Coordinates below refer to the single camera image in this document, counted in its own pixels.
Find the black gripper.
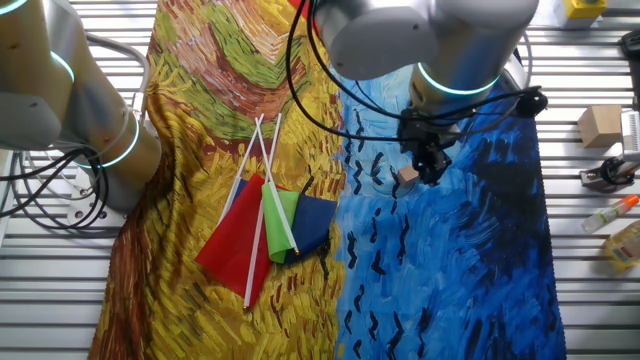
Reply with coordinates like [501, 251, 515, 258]
[399, 117, 459, 186]

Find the small wooden block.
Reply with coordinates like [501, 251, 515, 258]
[396, 164, 421, 189]

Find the painted blue yellow tablecloth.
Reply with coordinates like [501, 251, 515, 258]
[87, 0, 569, 360]

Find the dark blue flag white stick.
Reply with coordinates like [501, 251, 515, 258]
[218, 112, 339, 265]

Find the small green flag white stick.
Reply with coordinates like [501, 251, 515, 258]
[254, 115, 302, 265]

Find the brown cardboard box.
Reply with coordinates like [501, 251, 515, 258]
[577, 103, 624, 149]

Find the clear spray bottle orange cap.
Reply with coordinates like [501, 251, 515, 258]
[580, 193, 640, 235]

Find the small red flag white stick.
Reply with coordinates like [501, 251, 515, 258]
[193, 112, 284, 310]

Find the yellow oil bottle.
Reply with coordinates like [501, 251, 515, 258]
[601, 219, 640, 272]

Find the yellow emergency stop box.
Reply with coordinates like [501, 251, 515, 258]
[563, 0, 608, 29]

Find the black device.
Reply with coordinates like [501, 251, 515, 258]
[619, 28, 640, 64]

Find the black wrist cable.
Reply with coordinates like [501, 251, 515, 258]
[308, 0, 544, 124]
[285, 0, 409, 142]

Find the black coiled cable wad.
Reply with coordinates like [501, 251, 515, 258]
[514, 89, 549, 119]

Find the black clamp camera mount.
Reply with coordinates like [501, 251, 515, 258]
[578, 153, 640, 194]

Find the ribbed silver camera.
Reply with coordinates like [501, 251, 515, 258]
[619, 108, 640, 162]

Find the grey corrugated hose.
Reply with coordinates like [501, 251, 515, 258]
[82, 32, 152, 124]

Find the black base cable bundle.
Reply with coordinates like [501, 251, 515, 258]
[0, 146, 112, 232]

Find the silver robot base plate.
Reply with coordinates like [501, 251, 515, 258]
[66, 167, 129, 230]

